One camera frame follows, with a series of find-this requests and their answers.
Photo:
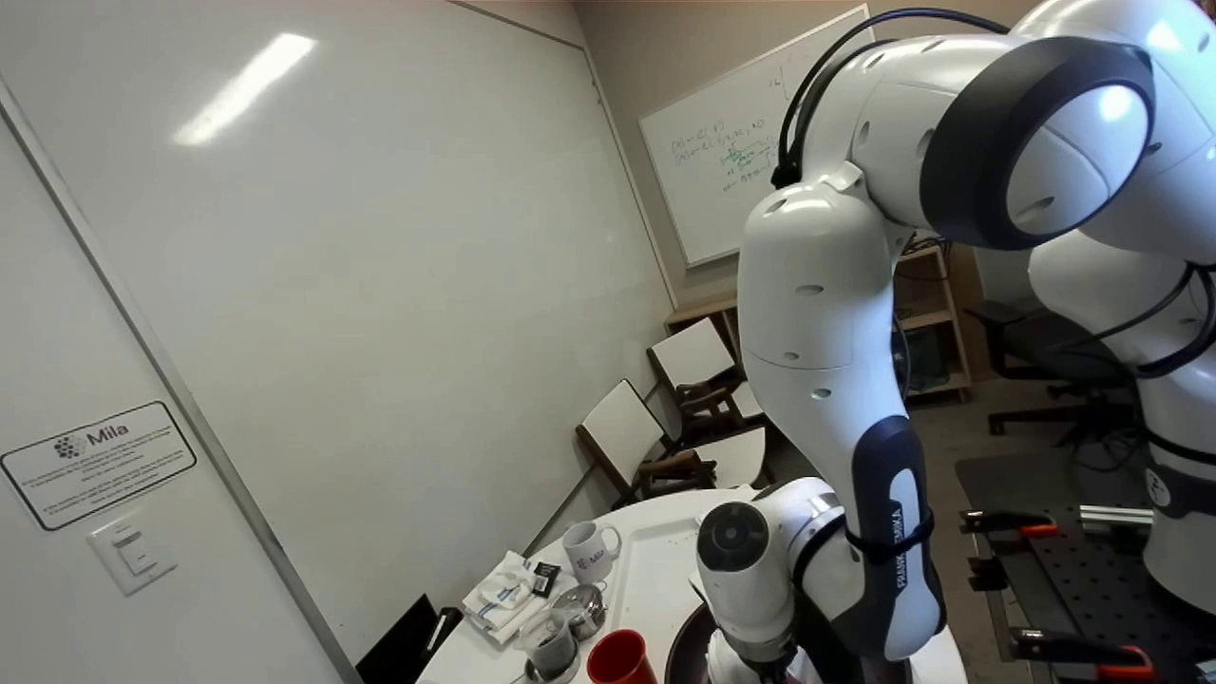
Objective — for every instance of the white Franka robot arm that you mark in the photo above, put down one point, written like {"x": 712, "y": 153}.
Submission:
{"x": 838, "y": 317}

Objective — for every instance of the white mug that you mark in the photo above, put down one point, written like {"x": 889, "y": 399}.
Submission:
{"x": 589, "y": 552}

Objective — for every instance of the small dark object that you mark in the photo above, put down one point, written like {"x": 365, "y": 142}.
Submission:
{"x": 546, "y": 580}

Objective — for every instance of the round metal tin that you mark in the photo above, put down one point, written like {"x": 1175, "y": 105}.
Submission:
{"x": 583, "y": 610}

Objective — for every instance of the small metal cup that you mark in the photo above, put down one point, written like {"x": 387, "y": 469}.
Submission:
{"x": 552, "y": 652}

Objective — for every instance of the red mug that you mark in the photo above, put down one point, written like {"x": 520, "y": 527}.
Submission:
{"x": 618, "y": 662}

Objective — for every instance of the wooden shelf unit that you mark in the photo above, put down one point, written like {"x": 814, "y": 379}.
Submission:
{"x": 936, "y": 328}

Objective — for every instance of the black office chair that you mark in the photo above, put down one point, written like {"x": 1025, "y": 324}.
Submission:
{"x": 1058, "y": 380}

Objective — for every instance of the silver metal bar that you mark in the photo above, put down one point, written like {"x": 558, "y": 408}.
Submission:
{"x": 1113, "y": 514}

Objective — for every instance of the large wall whiteboard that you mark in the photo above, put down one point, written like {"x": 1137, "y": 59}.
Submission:
{"x": 709, "y": 153}

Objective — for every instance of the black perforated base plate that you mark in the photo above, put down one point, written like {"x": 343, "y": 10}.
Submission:
{"x": 1077, "y": 571}

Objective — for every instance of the white light switch plate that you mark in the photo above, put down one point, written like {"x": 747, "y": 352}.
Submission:
{"x": 129, "y": 552}

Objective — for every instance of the white wall sign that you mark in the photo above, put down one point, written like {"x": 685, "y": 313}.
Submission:
{"x": 95, "y": 460}

